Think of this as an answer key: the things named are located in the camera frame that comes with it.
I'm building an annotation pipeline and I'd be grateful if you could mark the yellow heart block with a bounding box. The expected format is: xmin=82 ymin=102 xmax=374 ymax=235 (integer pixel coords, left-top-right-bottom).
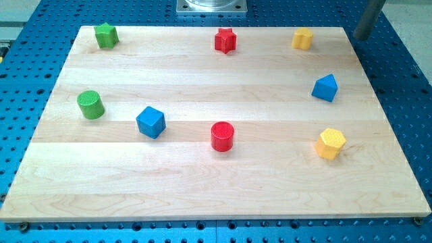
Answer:
xmin=292 ymin=27 xmax=313 ymax=50

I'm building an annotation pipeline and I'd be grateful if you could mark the green cylinder block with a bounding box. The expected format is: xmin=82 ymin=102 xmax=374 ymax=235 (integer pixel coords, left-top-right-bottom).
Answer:
xmin=76 ymin=90 xmax=105 ymax=119

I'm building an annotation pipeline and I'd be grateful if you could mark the green star block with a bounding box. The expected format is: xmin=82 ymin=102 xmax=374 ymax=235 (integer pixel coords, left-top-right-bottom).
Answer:
xmin=94 ymin=22 xmax=119 ymax=49

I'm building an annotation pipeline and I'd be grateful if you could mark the red cylinder block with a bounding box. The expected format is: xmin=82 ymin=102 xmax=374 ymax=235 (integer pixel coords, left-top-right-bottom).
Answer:
xmin=211 ymin=121 xmax=234 ymax=152

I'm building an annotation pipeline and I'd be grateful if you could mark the wooden board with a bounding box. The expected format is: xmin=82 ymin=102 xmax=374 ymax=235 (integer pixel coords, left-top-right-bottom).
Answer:
xmin=1 ymin=26 xmax=431 ymax=222

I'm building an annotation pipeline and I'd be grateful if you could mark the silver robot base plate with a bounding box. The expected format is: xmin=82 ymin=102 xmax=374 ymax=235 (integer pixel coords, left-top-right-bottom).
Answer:
xmin=176 ymin=0 xmax=248 ymax=15

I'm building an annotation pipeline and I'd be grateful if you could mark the red star block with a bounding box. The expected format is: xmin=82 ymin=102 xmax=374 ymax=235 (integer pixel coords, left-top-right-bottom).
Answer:
xmin=214 ymin=28 xmax=237 ymax=54

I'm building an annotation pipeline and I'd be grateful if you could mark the blue triangular prism block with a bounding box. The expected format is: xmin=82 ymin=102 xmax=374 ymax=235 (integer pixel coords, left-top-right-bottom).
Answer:
xmin=311 ymin=74 xmax=339 ymax=103

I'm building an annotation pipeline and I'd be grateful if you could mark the blue cube block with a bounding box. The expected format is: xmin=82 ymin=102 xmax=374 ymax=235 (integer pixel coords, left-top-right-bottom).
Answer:
xmin=136 ymin=106 xmax=166 ymax=139

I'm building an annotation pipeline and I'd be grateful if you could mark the yellow hexagon block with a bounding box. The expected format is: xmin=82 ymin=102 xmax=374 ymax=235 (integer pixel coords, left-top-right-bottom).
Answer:
xmin=315 ymin=128 xmax=347 ymax=160

